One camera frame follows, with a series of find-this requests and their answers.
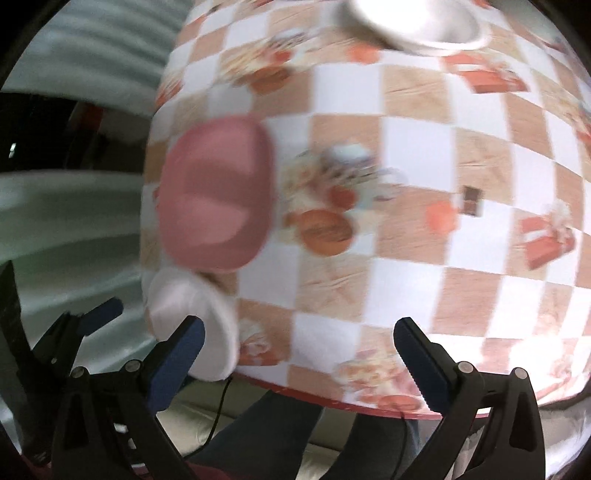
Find pink square plate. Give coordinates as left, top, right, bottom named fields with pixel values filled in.
left=156, top=115, right=276, bottom=273

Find white round bowl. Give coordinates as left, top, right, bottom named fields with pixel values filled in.
left=346, top=0, right=491, bottom=57

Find white bowl at edge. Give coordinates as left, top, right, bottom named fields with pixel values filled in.
left=146, top=267, right=239, bottom=382

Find person's legs dark trousers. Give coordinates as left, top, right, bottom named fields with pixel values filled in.
left=187, top=391, right=421, bottom=479

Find checkered printed tablecloth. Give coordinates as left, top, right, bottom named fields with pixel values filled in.
left=140, top=1, right=590, bottom=419

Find grey-green curtain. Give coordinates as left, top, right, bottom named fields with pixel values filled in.
left=2, top=0, right=194, bottom=117

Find black cable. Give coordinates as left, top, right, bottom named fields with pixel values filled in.
left=184, top=376, right=235, bottom=458

